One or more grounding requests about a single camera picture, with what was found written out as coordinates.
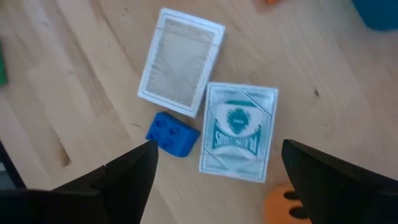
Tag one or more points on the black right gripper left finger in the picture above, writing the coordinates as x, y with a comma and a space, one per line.
124, 193

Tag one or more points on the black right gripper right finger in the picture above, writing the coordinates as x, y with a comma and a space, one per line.
326, 186

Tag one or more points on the orange foam die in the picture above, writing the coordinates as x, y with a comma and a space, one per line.
276, 205

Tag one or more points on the small blue toy brick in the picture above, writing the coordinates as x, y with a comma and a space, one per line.
174, 137

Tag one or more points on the teal playing card box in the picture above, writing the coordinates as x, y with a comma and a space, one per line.
239, 130

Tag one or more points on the silver-backed playing card box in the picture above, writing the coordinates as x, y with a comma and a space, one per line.
180, 62

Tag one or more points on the dark green toy brick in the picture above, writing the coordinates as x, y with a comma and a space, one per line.
2, 65

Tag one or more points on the teal plastic tray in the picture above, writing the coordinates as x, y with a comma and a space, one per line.
379, 12

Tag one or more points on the red-orange flat toy brick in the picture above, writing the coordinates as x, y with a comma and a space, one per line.
271, 1

